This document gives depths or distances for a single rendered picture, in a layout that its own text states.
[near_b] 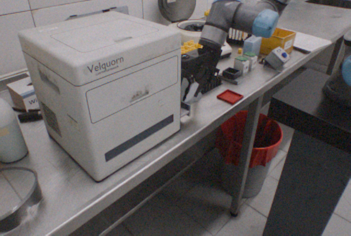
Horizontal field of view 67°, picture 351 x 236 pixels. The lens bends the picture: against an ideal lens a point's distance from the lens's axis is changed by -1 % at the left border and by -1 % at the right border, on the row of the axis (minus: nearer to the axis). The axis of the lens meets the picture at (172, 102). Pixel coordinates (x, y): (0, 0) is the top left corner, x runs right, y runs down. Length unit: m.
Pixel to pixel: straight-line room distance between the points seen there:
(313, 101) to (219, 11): 0.39
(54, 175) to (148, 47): 0.38
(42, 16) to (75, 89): 0.66
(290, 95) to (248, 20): 0.27
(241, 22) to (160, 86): 0.30
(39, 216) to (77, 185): 0.10
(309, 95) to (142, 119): 0.52
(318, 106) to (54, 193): 0.73
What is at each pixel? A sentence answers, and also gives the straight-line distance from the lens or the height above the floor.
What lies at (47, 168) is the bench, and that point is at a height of 0.87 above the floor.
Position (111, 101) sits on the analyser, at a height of 1.07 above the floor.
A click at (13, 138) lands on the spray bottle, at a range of 0.76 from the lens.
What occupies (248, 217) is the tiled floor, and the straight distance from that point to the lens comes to 1.71.
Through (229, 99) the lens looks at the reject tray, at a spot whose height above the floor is 0.88.
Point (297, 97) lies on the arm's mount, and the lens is 0.89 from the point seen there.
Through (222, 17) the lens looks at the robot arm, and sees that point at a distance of 0.81.
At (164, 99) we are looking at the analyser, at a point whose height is 1.01.
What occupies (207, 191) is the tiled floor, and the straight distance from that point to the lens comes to 1.78.
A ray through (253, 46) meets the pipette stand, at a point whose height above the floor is 0.96.
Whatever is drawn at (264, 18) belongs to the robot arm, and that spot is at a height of 1.18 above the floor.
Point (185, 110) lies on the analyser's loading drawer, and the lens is 0.81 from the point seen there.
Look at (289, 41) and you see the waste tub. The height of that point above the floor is 0.94.
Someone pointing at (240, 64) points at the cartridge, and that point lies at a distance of 1.11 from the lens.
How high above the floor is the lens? 1.36
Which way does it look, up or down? 32 degrees down
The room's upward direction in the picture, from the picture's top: straight up
